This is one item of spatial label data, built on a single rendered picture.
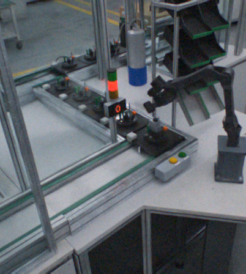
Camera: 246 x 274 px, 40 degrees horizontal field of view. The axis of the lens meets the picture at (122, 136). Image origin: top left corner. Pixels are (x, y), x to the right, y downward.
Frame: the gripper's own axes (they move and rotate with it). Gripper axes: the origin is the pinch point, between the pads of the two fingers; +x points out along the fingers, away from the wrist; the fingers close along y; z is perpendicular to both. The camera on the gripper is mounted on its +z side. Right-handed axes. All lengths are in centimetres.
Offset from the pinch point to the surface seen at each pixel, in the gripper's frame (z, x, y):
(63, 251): -38, 8, 79
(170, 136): -18.3, 10.8, -6.4
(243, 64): 8, 61, -167
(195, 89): -3.3, -6.3, -26.7
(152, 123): -7.0, 7.4, 2.2
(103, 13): 44, -30, 20
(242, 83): -6, 77, -170
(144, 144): -14.5, 14.1, 9.8
